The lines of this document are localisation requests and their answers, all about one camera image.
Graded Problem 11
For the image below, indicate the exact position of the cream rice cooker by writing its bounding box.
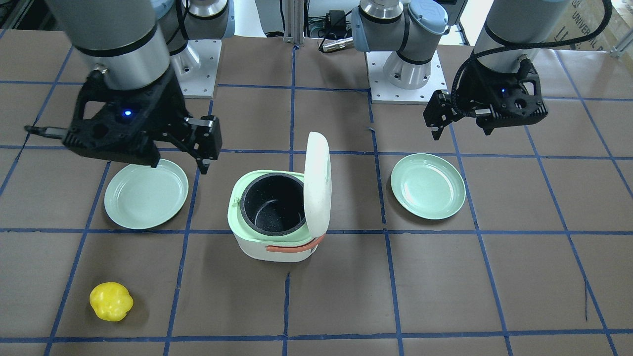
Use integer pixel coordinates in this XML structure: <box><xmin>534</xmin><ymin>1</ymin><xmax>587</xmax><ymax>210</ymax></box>
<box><xmin>227</xmin><ymin>132</ymin><xmax>332</xmax><ymax>262</ymax></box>

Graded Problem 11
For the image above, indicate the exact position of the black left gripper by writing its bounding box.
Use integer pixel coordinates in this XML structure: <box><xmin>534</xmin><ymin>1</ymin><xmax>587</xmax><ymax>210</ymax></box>
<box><xmin>423</xmin><ymin>58</ymin><xmax>548</xmax><ymax>140</ymax></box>

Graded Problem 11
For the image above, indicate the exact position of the green plate near left arm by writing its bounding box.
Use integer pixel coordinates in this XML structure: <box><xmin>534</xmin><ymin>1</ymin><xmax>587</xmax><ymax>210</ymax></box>
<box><xmin>390</xmin><ymin>153</ymin><xmax>466</xmax><ymax>220</ymax></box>

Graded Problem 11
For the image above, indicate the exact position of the aluminium frame post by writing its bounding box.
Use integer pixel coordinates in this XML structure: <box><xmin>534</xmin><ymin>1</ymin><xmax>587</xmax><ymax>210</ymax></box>
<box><xmin>282</xmin><ymin>0</ymin><xmax>307</xmax><ymax>47</ymax></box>

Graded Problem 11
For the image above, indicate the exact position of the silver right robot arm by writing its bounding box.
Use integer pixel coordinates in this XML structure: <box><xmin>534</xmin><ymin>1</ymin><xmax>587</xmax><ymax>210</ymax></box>
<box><xmin>25</xmin><ymin>0</ymin><xmax>235</xmax><ymax>174</ymax></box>

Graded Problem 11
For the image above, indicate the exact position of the green plate near right arm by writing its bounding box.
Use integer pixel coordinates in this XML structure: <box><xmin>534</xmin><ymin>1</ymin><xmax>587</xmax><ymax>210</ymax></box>
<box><xmin>104</xmin><ymin>159</ymin><xmax>188</xmax><ymax>230</ymax></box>

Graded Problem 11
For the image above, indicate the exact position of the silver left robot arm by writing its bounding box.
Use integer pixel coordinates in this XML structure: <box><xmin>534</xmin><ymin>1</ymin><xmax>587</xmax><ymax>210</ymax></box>
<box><xmin>351</xmin><ymin>0</ymin><xmax>568</xmax><ymax>140</ymax></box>

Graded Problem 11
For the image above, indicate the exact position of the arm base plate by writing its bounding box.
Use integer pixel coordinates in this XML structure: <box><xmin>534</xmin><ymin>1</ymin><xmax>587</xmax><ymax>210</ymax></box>
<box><xmin>171</xmin><ymin>39</ymin><xmax>222</xmax><ymax>99</ymax></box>
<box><xmin>365</xmin><ymin>51</ymin><xmax>448</xmax><ymax>104</ymax></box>

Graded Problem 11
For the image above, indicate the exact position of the yellow toy bell pepper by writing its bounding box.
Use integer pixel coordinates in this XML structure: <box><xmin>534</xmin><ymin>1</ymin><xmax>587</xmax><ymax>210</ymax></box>
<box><xmin>89</xmin><ymin>282</ymin><xmax>134</xmax><ymax>322</ymax></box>

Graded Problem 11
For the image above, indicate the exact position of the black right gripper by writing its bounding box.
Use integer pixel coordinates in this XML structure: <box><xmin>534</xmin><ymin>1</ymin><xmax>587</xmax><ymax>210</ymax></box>
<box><xmin>62</xmin><ymin>67</ymin><xmax>222</xmax><ymax>175</ymax></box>

